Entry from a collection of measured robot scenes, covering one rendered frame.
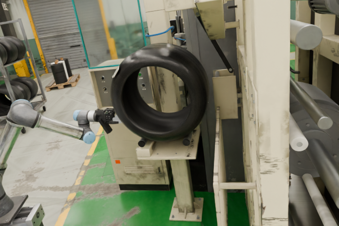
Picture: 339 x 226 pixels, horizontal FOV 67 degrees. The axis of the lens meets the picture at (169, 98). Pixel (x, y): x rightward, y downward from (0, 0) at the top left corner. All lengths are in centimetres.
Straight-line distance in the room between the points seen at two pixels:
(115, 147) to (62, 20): 885
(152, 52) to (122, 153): 135
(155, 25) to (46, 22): 959
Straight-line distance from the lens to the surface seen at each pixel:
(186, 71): 135
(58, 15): 1102
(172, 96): 182
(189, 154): 160
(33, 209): 180
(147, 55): 139
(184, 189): 221
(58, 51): 1118
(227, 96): 171
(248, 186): 107
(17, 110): 162
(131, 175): 263
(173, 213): 240
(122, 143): 246
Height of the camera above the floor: 164
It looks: 19 degrees down
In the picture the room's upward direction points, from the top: 9 degrees counter-clockwise
